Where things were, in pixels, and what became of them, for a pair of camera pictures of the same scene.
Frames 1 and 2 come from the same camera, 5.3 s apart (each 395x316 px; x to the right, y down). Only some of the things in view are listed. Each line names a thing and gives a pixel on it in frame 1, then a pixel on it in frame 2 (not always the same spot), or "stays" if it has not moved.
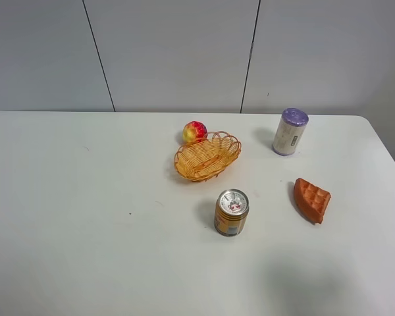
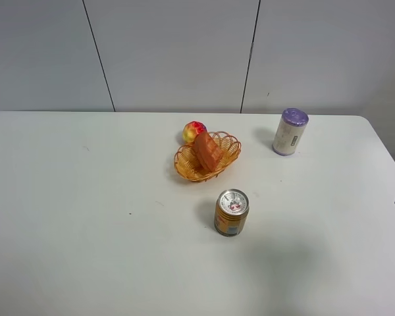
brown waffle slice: [311, 200] → [209, 153]
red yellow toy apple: [194, 131] stays
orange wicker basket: [203, 160] stays
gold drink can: [232, 210] stays
